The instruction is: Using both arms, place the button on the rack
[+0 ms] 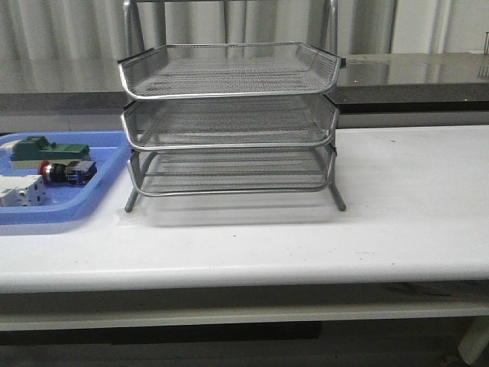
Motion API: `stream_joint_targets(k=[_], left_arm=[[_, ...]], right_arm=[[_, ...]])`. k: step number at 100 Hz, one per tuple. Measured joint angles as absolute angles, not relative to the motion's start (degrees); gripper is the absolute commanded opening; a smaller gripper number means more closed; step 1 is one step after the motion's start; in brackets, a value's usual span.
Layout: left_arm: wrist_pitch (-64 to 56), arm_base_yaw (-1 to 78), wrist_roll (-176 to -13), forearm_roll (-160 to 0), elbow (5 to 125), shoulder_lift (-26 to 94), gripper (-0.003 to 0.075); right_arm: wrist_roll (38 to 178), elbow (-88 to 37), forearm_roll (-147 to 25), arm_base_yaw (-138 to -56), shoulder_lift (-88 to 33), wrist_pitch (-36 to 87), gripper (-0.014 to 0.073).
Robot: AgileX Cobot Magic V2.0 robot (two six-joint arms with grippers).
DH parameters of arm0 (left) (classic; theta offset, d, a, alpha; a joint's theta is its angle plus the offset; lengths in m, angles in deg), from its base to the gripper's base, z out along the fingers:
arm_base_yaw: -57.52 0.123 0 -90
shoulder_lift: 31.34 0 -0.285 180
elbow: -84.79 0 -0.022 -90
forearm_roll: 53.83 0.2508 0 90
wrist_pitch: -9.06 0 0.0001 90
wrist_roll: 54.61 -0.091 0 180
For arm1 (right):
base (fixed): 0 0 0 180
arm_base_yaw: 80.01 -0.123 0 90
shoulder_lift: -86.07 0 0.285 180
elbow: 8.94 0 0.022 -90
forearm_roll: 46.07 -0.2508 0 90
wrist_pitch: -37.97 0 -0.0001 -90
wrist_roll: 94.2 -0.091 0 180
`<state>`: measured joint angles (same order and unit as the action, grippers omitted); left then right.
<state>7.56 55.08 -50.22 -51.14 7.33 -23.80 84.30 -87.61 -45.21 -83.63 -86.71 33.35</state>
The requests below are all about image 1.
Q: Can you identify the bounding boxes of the silver mesh tray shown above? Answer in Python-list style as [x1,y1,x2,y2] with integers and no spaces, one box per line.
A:
[121,94,339,151]
[118,42,342,100]
[128,145,336,197]

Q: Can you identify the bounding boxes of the small wire rack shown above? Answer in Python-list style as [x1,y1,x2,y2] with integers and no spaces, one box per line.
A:
[478,31,489,80]

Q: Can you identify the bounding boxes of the green terminal block module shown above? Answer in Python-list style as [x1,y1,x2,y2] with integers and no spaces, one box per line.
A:
[11,135,91,169]

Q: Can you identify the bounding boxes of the red push button switch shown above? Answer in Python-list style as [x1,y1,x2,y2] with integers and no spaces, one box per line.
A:
[37,161,97,186]

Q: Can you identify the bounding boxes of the white table leg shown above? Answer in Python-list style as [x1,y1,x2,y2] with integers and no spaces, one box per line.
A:
[458,316,489,365]

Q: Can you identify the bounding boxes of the dark granite counter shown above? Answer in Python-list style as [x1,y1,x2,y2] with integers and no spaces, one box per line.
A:
[1,53,488,114]

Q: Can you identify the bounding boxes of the white circuit breaker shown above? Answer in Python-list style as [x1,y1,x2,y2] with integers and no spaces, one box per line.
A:
[0,174,46,207]

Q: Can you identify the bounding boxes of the blue plastic tray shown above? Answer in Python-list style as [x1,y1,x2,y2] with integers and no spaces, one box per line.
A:
[1,130,130,225]

